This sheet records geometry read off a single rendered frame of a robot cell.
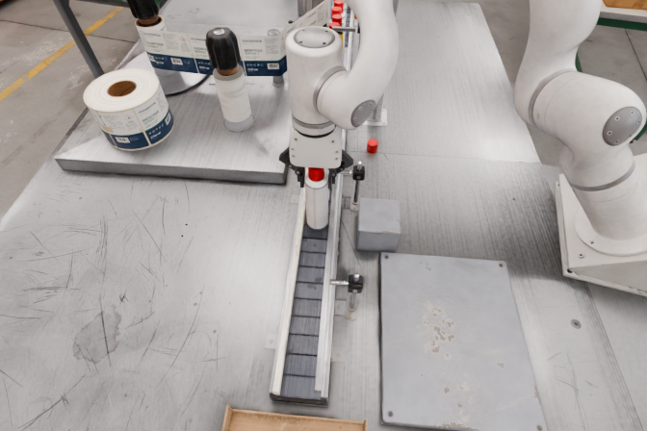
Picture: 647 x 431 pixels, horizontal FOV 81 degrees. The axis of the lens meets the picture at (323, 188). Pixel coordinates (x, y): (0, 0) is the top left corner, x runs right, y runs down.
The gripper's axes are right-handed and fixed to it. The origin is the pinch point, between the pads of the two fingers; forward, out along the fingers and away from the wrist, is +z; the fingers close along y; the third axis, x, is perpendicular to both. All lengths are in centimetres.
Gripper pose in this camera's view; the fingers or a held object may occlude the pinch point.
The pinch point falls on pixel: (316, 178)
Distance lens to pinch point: 79.5
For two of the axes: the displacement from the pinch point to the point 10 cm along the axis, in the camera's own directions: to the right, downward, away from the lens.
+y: -10.0, -0.6, 0.5
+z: 0.0, 6.3, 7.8
